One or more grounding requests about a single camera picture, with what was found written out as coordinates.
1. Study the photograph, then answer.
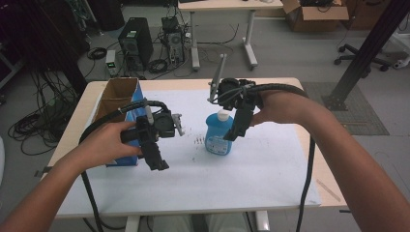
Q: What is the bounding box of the white-legged wooden desk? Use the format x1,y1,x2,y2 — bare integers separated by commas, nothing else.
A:
177,0,284,72

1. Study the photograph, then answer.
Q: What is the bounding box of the person's leg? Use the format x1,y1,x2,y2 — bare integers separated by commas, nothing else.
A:
151,214,194,232
206,212,249,232

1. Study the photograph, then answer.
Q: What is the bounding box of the blue cardboard box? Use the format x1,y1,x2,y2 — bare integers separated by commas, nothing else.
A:
91,76,146,167

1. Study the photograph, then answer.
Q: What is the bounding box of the hand-held gripper black cable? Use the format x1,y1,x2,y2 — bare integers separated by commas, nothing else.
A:
77,99,170,232
240,81,317,232

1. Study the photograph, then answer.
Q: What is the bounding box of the person's left hand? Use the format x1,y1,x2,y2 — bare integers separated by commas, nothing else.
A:
81,120,143,171

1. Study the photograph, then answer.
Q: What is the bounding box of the left hand-held gripper black cable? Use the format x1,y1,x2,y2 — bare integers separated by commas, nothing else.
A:
77,99,170,232

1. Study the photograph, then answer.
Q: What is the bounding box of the person's right leg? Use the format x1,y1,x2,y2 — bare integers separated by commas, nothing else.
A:
206,212,249,232

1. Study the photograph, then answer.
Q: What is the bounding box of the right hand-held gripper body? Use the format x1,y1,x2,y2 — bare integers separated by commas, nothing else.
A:
208,53,264,112

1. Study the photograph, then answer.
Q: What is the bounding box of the small coiled black cable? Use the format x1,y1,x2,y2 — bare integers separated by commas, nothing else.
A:
87,46,108,61

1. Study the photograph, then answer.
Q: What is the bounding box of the person's left leg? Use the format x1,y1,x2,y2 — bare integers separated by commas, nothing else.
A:
151,214,194,232

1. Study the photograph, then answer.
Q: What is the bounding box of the white metal table leg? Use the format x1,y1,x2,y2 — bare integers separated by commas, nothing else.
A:
124,216,141,232
255,211,271,232

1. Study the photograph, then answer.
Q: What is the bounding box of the large black computer tower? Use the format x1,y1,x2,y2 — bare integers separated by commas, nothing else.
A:
117,16,155,72

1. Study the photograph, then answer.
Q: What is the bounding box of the black tape strip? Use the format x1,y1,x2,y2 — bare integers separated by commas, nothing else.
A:
33,165,54,178

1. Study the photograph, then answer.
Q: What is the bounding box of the blue bottle with white cap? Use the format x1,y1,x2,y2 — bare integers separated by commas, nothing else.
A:
204,109,235,157

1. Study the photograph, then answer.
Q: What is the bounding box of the grey floor mat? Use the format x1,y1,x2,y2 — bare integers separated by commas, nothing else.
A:
301,81,391,136

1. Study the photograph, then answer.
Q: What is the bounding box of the bundle of black floor cables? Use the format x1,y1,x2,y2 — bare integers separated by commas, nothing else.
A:
7,69,81,158

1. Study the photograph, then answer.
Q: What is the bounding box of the black office chair base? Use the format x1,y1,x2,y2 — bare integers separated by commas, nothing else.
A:
334,43,392,73

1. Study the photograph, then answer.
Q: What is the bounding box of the small black computer tower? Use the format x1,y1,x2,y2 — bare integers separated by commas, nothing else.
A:
161,15,187,65

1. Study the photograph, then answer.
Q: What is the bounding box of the person's right hand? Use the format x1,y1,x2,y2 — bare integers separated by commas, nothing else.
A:
249,90,308,128

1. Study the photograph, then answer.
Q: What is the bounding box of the open brown cardboard box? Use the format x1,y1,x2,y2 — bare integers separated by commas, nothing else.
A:
281,0,350,33

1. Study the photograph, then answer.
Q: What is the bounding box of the white device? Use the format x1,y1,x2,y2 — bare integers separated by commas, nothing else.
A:
391,32,410,71

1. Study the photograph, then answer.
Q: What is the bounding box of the white power supply unit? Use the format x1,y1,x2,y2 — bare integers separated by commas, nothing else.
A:
104,49,118,77

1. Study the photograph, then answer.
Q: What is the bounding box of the white table mat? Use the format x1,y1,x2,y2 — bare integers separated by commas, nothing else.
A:
56,88,322,218

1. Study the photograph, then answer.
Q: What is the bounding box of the black metal stand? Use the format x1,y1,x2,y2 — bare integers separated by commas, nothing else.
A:
322,0,410,112

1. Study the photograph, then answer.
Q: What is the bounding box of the closed brown cardboard box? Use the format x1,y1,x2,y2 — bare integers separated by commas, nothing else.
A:
341,0,393,32

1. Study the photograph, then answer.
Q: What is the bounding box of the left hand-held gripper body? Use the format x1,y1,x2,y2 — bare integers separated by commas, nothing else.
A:
120,108,187,153

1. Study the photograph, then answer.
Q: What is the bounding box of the right hand-held gripper black cable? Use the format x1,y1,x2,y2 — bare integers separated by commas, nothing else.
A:
240,81,317,232

